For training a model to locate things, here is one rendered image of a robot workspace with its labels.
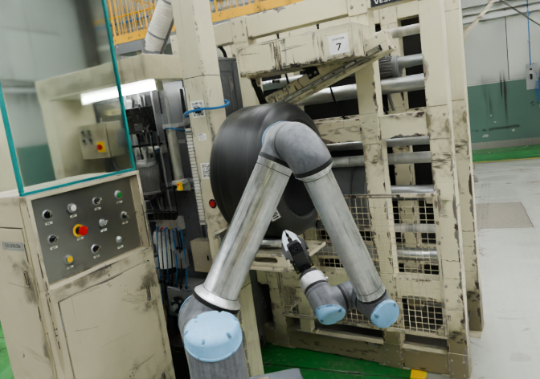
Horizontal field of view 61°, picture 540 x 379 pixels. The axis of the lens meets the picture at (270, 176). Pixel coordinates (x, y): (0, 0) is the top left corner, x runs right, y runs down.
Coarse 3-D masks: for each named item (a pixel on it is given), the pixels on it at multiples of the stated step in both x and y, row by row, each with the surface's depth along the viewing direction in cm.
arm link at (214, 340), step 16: (192, 320) 122; (208, 320) 122; (224, 320) 121; (192, 336) 115; (208, 336) 115; (224, 336) 115; (240, 336) 119; (192, 352) 115; (208, 352) 113; (224, 352) 114; (240, 352) 118; (192, 368) 116; (208, 368) 114; (224, 368) 114; (240, 368) 118
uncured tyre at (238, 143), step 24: (240, 120) 187; (264, 120) 181; (288, 120) 188; (312, 120) 208; (216, 144) 187; (240, 144) 180; (216, 168) 184; (240, 168) 178; (216, 192) 186; (240, 192) 179; (288, 192) 230; (288, 216) 186; (312, 216) 203
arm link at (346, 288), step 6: (348, 282) 151; (342, 288) 148; (348, 288) 148; (342, 294) 147; (348, 294) 147; (354, 294) 145; (348, 300) 146; (354, 300) 144; (348, 306) 147; (354, 306) 146
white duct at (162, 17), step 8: (160, 0) 244; (168, 0) 243; (160, 8) 245; (168, 8) 244; (160, 16) 247; (168, 16) 247; (152, 24) 250; (160, 24) 249; (168, 24) 250; (152, 32) 251; (160, 32) 251; (152, 40) 253; (160, 40) 254; (152, 48) 255; (160, 48) 257
